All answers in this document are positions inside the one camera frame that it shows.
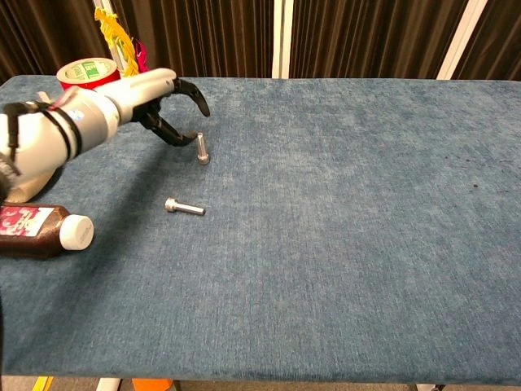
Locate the dark brown pleated curtain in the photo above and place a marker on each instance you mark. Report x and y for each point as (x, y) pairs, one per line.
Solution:
(40, 32)
(203, 36)
(366, 36)
(500, 40)

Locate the dark brown bottle white cap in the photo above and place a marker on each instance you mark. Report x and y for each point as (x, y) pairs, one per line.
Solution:
(40, 230)

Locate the silver metal bolt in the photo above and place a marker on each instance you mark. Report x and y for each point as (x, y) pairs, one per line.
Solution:
(202, 148)
(185, 207)

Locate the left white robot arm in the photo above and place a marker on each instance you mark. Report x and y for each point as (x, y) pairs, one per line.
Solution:
(53, 134)

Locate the red tape roll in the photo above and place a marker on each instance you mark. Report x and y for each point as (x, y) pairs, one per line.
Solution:
(87, 73)

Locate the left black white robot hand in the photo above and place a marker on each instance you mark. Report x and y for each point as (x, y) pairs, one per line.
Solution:
(142, 93)

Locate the blue table cloth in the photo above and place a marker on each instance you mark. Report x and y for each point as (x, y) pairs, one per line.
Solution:
(305, 244)

